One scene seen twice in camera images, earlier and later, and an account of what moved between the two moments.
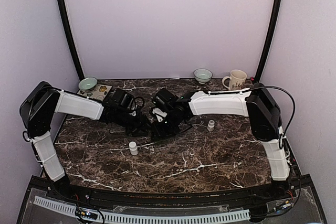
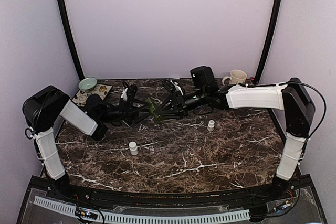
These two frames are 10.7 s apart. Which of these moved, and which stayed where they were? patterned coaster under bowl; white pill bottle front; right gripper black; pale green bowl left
Moved: right gripper black
Stayed: white pill bottle front; patterned coaster under bowl; pale green bowl left
